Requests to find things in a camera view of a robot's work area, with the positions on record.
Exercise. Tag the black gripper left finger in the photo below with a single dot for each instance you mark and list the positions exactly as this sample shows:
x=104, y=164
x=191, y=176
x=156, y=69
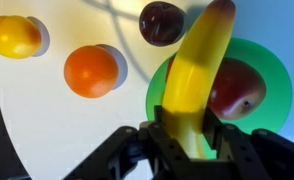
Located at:
x=167, y=153

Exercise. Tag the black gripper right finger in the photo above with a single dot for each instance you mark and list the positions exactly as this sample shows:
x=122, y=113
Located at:
x=253, y=156

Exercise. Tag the yellow banana toy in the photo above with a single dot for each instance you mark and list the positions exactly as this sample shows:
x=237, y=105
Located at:
x=195, y=73

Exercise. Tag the green plastic bowl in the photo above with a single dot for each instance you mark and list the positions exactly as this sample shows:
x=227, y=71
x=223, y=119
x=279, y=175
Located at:
x=273, y=96

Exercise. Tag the red apple toy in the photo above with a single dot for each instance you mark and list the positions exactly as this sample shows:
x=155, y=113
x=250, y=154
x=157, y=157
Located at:
x=237, y=90

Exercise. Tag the yellow red fruit toy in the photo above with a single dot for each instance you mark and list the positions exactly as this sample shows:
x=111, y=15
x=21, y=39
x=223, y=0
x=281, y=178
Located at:
x=169, y=68

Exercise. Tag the orange fruit toy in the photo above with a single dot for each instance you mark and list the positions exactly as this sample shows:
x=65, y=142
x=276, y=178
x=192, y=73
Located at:
x=90, y=71

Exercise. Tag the dark purple plum toy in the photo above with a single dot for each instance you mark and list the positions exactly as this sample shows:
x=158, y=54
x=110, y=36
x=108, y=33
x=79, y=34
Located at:
x=161, y=23

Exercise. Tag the yellow lemon toy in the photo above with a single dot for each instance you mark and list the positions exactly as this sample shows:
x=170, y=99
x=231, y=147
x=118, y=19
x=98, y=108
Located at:
x=13, y=36

